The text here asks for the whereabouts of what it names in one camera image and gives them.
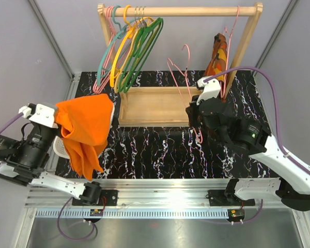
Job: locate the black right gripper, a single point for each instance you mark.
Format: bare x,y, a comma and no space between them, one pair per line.
192,110

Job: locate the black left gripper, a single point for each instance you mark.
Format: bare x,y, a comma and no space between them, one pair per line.
57,130

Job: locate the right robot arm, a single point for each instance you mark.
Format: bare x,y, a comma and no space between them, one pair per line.
250,138

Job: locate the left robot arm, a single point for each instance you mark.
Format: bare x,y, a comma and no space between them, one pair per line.
23,162

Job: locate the camouflage orange trousers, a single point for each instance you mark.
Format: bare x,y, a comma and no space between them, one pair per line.
219,56

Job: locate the pink hanger holding camouflage trousers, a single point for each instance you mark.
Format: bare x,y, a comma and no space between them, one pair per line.
224,84

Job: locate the green hanger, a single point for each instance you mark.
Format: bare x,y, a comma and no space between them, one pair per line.
145,44
130,61

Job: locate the thick yellow hanger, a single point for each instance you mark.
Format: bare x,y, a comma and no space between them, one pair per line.
129,34

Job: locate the teal hanger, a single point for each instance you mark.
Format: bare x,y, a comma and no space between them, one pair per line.
118,25

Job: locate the white perforated plastic basket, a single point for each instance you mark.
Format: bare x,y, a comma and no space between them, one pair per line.
59,148

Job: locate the wooden clothes rack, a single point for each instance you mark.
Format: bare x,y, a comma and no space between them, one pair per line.
163,103

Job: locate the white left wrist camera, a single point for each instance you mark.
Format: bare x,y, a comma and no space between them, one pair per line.
43,114

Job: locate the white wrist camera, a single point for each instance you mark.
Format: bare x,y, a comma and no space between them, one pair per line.
43,114
210,89

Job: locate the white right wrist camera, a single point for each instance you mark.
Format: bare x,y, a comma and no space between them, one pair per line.
210,89

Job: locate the pink wire hangers at left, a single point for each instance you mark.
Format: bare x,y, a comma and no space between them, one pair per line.
110,33

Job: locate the aluminium mounting rail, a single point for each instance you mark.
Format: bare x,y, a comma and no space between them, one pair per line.
145,199

